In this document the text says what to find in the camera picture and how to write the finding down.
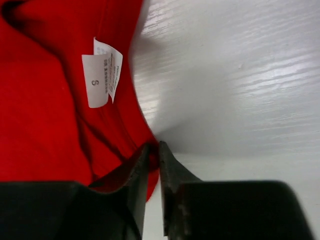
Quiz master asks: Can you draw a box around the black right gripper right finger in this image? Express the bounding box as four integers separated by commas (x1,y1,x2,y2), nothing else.
158,141,314,240

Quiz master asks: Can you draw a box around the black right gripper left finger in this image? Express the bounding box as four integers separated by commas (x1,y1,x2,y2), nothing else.
0,144,150,240

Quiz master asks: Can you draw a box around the red t shirt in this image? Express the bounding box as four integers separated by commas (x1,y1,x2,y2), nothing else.
0,0,159,197

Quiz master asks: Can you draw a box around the white size label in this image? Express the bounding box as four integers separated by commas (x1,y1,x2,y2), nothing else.
81,38,123,109

